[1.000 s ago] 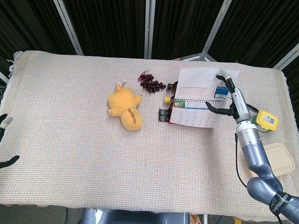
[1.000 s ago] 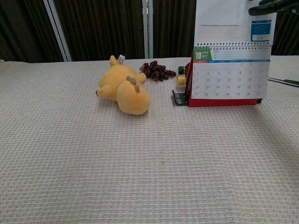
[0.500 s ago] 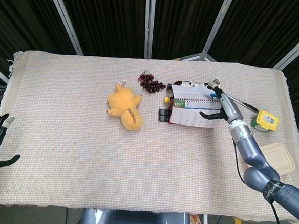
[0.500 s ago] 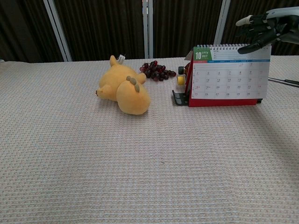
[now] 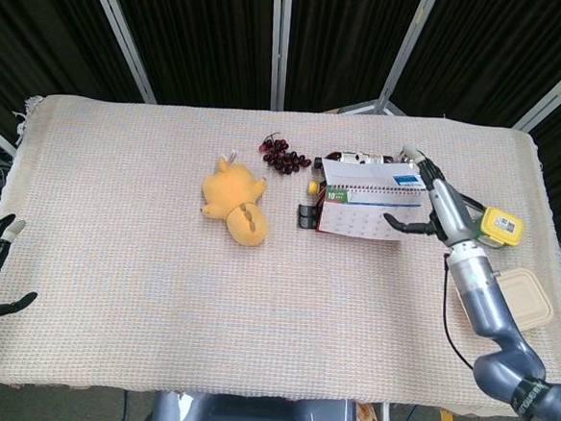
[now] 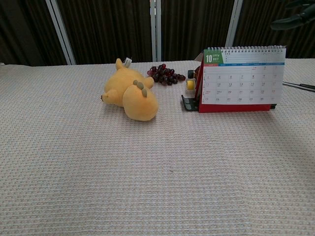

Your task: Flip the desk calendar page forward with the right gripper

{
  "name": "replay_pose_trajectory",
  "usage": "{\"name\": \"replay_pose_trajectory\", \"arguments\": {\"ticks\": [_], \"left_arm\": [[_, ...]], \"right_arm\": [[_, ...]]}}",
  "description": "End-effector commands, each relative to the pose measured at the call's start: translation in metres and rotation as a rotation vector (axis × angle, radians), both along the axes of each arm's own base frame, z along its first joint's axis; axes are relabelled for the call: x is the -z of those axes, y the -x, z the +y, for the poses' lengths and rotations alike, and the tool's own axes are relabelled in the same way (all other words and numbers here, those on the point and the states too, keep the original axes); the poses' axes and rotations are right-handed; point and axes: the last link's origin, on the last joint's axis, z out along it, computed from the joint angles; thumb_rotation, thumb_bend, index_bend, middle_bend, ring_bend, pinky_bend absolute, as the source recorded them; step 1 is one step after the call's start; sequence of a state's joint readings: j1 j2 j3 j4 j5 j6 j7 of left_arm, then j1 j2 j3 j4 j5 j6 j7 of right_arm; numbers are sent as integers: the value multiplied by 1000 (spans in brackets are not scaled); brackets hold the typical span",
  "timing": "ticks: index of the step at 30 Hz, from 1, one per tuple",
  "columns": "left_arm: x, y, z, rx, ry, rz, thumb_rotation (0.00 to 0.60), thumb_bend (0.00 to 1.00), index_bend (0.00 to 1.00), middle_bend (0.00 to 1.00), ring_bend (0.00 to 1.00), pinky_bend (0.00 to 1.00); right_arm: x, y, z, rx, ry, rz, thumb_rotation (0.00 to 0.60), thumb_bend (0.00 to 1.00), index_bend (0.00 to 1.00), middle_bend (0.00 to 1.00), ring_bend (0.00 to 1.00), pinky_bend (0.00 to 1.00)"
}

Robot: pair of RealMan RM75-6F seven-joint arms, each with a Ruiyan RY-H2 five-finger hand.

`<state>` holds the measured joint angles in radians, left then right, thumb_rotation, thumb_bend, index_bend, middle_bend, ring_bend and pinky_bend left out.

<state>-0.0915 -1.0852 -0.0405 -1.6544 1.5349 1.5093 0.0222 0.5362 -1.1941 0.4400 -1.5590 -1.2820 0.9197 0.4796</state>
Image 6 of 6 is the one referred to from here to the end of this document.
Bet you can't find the white screen frame post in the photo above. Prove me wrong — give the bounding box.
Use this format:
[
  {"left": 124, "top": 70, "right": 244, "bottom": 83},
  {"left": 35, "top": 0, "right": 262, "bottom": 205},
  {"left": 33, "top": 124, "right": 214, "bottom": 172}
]
[
  {"left": 45, "top": 0, "right": 76, "bottom": 66},
  {"left": 224, "top": 0, "right": 245, "bottom": 48},
  {"left": 149, "top": 0, "right": 162, "bottom": 62}
]

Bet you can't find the red desk calendar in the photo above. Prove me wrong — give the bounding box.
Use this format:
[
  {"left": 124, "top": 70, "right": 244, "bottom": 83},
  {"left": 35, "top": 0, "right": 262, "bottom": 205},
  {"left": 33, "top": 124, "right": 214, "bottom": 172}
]
[{"left": 198, "top": 45, "right": 287, "bottom": 114}]

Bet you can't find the brown tea bottle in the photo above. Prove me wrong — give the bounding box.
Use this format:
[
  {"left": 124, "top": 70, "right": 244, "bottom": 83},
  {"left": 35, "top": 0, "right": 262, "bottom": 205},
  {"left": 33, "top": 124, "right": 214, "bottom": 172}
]
[{"left": 187, "top": 65, "right": 203, "bottom": 79}]

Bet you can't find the beige woven tablecloth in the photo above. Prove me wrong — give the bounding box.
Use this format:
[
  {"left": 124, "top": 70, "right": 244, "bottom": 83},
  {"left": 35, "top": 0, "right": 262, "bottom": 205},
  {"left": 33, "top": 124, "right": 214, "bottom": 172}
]
[{"left": 0, "top": 58, "right": 315, "bottom": 236}]

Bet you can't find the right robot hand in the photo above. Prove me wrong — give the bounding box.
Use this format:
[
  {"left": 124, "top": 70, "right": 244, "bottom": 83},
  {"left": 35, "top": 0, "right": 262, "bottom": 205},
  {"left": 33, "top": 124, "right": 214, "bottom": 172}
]
[{"left": 270, "top": 1, "right": 315, "bottom": 31}]

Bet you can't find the steel ladle black handle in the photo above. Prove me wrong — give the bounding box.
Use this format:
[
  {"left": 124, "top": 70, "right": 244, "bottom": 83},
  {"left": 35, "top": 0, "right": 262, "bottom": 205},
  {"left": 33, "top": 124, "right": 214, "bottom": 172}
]
[{"left": 282, "top": 81, "right": 315, "bottom": 93}]

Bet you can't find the dark red grape bunch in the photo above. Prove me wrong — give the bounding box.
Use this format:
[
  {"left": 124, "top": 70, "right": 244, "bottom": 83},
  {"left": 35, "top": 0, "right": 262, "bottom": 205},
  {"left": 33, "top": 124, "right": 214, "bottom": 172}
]
[{"left": 147, "top": 63, "right": 186, "bottom": 86}]

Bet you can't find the yellow plush bear toy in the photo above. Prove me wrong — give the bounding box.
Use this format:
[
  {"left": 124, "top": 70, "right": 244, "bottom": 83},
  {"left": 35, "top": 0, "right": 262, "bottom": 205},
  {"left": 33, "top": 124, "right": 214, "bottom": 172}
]
[{"left": 100, "top": 57, "right": 159, "bottom": 122}]

